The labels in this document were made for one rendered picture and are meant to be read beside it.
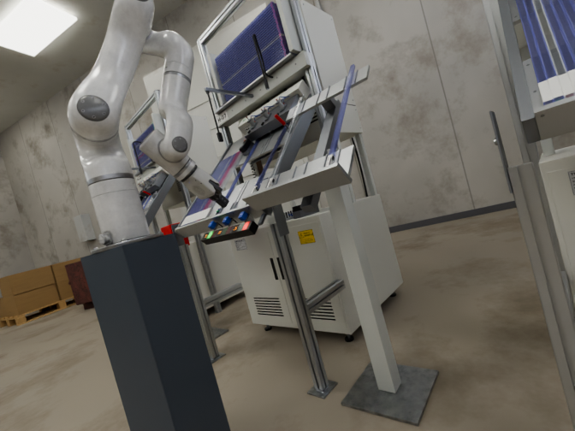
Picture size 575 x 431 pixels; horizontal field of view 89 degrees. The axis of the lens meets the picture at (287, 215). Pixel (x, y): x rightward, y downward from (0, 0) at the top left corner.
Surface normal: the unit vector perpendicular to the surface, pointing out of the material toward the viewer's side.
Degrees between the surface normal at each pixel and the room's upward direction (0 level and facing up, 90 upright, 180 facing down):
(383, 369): 90
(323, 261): 90
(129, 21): 122
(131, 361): 90
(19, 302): 90
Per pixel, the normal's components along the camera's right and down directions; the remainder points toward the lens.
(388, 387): -0.62, 0.18
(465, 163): -0.38, 0.12
